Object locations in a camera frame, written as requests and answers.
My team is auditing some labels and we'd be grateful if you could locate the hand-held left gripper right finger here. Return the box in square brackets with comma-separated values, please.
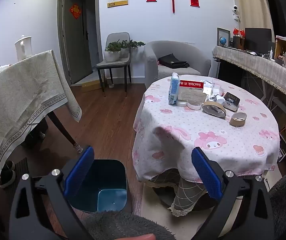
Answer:
[191, 147, 275, 240]

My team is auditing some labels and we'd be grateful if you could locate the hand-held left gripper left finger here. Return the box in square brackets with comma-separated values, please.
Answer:
[9, 146, 95, 240]

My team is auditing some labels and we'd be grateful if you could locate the teal plastic trash bin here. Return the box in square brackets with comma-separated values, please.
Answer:
[67, 159, 128, 212]

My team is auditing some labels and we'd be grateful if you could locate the small brown tape roll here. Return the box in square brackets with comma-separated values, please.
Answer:
[229, 112, 247, 127]

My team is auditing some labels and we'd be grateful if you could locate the clear round plastic lid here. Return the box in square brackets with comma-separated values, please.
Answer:
[187, 100, 203, 111]

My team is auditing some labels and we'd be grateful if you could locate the person's left hand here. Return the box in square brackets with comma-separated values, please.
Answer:
[132, 233, 156, 240]

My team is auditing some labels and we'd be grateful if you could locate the pink printed tablecloth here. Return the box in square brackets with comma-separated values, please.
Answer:
[132, 75, 281, 183]

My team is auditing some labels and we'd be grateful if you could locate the dark wooden table leg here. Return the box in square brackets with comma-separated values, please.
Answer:
[47, 111, 77, 147]

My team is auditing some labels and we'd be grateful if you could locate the large brown tape roll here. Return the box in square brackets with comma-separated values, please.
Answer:
[202, 102, 227, 118]

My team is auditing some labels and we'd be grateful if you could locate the long desk with lace cloth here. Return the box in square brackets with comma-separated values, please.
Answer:
[212, 45, 286, 105]

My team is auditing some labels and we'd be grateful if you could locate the person's grey fuzzy clothing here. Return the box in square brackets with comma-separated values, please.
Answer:
[83, 170, 286, 240]

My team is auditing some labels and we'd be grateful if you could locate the black shiny packet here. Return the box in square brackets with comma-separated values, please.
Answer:
[222, 92, 241, 112]

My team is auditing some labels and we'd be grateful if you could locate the dark slipper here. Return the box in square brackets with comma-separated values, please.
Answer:
[0, 170, 16, 188]
[1, 160, 16, 172]

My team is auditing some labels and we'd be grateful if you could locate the crumpled white paper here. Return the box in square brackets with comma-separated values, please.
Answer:
[209, 94, 225, 105]

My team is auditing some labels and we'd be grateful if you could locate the white and red box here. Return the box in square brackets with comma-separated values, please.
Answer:
[177, 80, 207, 103]

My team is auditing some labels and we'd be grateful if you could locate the flat cardboard box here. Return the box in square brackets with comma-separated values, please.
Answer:
[81, 80, 104, 93]

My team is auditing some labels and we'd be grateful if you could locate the white crumpled wrapper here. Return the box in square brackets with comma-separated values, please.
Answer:
[203, 79, 223, 95]

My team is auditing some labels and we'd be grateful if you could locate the black monitor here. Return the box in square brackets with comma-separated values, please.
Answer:
[244, 27, 275, 53]

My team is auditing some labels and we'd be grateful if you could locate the blue milk carton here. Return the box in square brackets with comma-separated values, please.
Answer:
[168, 72, 181, 105]

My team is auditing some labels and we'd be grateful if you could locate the table with beige cloth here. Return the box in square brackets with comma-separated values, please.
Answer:
[0, 49, 82, 205]

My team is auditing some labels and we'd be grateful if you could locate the dark speaker box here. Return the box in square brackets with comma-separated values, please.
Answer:
[233, 35, 245, 49]

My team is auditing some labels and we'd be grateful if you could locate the grey chair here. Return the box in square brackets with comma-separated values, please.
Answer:
[95, 32, 132, 97]

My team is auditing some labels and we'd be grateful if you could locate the framed picture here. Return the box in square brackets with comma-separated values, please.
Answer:
[217, 27, 231, 47]

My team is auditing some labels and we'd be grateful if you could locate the black bag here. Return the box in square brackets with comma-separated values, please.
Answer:
[158, 53, 190, 69]

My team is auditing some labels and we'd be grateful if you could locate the potted plant in white pot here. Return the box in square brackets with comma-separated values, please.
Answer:
[104, 41, 122, 62]
[119, 39, 146, 58]

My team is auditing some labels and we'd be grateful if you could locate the grey armchair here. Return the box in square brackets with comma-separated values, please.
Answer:
[144, 40, 212, 89]

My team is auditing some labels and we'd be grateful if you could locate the grey door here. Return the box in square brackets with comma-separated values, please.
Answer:
[58, 0, 94, 85]

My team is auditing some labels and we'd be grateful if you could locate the white electric kettle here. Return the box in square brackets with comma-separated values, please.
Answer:
[14, 35, 32, 62]

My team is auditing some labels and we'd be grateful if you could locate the red diamond door decal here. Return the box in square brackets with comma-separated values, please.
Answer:
[69, 4, 82, 20]

